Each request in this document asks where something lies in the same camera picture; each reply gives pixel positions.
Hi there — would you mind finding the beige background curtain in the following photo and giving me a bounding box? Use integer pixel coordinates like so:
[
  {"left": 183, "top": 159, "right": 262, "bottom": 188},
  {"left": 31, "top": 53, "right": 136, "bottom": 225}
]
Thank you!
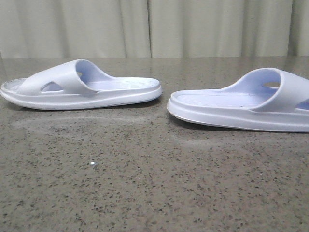
[{"left": 0, "top": 0, "right": 309, "bottom": 58}]

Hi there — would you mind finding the light blue slipper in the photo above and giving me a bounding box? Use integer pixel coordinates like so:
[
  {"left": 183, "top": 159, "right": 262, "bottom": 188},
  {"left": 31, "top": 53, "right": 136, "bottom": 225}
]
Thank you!
[
  {"left": 0, "top": 59, "right": 162, "bottom": 110},
  {"left": 167, "top": 68, "right": 309, "bottom": 132}
]

